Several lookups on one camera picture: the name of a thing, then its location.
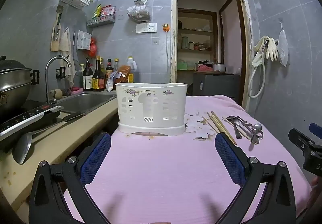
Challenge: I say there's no hanging thin cable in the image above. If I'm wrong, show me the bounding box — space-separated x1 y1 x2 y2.
165 32 171 74

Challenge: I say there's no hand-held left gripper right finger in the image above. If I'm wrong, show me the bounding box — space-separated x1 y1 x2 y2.
215 132 297 224

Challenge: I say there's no thick wooden chopstick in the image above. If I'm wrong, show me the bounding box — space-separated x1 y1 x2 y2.
211 111 237 145

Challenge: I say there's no red snack packet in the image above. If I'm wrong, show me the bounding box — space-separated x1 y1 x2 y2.
101 5 116 17

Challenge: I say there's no steel fork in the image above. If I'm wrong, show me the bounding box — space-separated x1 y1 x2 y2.
236 116 259 144

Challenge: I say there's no white mesh bag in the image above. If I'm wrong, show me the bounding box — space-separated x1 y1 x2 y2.
277 22 289 67

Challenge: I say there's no red plastic bag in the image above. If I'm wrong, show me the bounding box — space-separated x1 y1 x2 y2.
90 37 98 58

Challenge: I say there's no worn door frame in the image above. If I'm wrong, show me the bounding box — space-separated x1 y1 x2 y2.
170 0 253 114

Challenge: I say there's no black induction cooker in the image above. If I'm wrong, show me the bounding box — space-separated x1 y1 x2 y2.
0 105 64 144

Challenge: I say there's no steel spatula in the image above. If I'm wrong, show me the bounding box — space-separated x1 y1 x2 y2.
12 125 66 165

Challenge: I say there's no white shower hose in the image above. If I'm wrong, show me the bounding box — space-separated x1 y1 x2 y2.
248 40 268 99

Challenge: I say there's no grey cabinet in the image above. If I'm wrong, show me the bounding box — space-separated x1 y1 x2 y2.
192 72 241 100

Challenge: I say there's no white plastic wall box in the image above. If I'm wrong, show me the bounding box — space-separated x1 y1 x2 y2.
76 30 92 51

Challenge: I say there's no hanging beige towel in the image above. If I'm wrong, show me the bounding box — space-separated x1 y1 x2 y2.
58 27 76 84

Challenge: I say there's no cream rubber glove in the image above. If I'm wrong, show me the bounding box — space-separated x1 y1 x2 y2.
266 37 279 61
252 36 270 66

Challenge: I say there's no wooden shelf unit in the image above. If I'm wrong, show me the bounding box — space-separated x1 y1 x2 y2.
177 8 219 71

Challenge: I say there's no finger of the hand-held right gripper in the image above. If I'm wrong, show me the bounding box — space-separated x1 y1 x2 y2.
309 123 322 137
288 128 315 149

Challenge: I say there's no cooking oil jug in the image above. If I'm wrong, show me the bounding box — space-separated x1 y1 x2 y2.
125 57 139 84

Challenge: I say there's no white plastic packet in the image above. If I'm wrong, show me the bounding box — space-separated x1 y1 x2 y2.
106 72 119 92

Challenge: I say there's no white floral utensil holder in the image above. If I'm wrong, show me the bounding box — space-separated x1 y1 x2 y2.
115 82 188 137

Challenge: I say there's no steel sink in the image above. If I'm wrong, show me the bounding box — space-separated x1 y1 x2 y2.
53 91 117 117

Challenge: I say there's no person's right hand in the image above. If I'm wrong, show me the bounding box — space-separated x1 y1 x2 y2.
311 175 322 205

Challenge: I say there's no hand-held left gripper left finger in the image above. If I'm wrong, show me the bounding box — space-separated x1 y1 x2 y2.
28 132 112 224

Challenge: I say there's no green snack packet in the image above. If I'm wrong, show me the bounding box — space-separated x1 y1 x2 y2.
92 4 102 19

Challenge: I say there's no hanging clear plastic bag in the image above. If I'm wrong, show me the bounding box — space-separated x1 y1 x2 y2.
127 0 151 23

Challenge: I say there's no white wall switch panel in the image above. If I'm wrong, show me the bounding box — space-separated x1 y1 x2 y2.
136 23 157 34

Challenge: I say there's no grey wall shelf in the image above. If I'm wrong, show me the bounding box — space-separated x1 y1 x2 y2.
87 14 116 28

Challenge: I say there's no dark bottle white label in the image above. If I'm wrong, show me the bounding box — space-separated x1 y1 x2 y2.
82 57 94 90

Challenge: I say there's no dark bottle red cap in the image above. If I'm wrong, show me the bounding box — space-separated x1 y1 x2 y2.
105 59 114 81

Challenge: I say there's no steel steamer pot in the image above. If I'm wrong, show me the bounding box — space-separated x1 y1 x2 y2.
0 56 32 120

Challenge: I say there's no beige kitchen counter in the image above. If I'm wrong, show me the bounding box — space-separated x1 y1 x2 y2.
0 92 119 216

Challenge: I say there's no steel faucet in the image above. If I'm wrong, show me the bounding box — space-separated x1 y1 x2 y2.
45 55 72 104

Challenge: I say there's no pink floral blanket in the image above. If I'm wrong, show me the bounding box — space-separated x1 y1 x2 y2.
63 95 306 224

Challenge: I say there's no dark bottle yellow label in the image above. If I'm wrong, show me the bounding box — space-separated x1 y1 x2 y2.
92 55 106 91

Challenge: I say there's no hanging kitchen cleaver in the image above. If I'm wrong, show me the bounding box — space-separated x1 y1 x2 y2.
56 5 64 26

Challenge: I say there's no wooden cutting board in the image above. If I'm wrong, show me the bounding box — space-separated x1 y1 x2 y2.
50 24 62 52

